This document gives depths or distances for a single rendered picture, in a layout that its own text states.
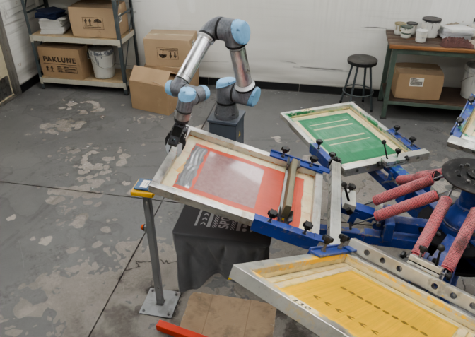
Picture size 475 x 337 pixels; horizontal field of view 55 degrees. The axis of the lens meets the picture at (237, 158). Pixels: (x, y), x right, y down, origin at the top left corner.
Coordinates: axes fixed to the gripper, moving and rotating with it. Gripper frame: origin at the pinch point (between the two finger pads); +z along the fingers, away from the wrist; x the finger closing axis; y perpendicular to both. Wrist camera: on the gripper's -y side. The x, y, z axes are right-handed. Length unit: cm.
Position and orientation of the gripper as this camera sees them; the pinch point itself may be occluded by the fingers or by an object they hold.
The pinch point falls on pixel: (172, 154)
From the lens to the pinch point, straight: 228.8
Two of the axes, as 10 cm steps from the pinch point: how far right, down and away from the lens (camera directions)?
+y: 1.9, -5.2, 8.4
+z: -2.6, 7.9, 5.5
